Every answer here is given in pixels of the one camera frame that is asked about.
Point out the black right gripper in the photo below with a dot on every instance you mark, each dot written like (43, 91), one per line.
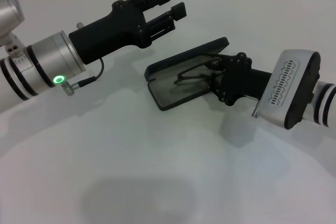
(239, 79)

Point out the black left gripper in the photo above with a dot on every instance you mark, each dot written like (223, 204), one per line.
(110, 32)

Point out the black glasses case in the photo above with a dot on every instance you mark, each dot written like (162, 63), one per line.
(183, 53)

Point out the black thin-frame glasses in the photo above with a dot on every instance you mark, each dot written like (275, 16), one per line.
(179, 78)

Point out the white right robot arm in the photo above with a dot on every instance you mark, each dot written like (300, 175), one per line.
(325, 103)

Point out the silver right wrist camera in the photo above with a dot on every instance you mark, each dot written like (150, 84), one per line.
(283, 85)

